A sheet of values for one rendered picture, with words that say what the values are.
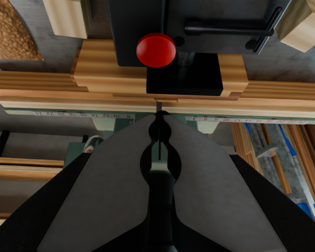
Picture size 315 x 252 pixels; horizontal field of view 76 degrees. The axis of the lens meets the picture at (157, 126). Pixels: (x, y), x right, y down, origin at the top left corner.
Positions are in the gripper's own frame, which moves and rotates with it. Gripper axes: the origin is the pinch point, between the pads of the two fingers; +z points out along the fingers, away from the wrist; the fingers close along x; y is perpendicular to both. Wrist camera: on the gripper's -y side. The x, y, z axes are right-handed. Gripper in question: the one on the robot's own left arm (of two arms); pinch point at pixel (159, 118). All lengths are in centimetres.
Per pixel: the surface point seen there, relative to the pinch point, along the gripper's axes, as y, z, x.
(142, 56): -2.3, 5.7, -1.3
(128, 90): 5.5, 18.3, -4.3
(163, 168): 12.0, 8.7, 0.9
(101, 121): 30, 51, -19
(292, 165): 58, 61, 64
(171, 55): -2.4, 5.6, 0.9
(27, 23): -3.1, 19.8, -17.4
